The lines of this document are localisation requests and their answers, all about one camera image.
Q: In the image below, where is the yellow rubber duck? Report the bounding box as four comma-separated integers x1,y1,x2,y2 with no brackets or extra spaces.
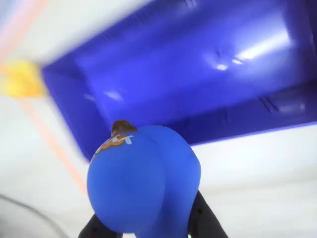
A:
0,59,48,100

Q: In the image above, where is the blue plastic box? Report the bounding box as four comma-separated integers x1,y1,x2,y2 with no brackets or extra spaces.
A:
41,0,317,165

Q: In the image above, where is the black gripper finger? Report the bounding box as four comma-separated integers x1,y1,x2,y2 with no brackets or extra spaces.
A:
78,213,122,238
187,190,230,238

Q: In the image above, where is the thin black camera cable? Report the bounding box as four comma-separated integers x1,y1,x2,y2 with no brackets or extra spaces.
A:
0,193,66,238

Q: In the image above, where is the orange tape line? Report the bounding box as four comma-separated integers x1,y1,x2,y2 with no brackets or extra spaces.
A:
0,0,49,65
20,98,88,197

